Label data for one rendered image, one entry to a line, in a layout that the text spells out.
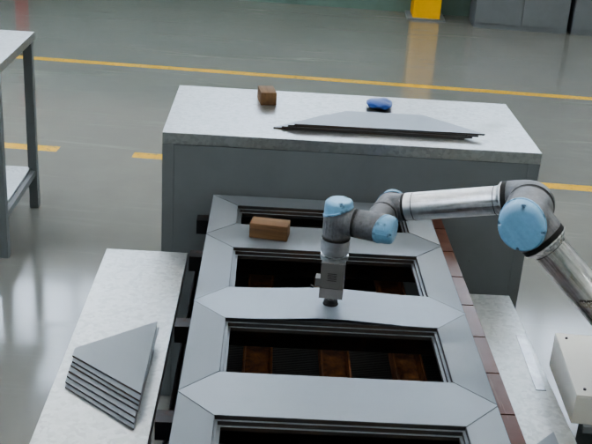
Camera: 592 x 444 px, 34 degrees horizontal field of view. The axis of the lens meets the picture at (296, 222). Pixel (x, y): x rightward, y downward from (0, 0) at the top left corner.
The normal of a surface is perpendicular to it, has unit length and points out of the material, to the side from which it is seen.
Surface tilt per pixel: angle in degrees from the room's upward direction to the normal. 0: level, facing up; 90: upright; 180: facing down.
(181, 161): 90
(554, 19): 90
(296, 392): 0
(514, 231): 88
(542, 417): 0
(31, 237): 0
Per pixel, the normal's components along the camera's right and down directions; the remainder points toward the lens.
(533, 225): -0.47, 0.30
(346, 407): 0.07, -0.92
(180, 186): 0.01, 0.39
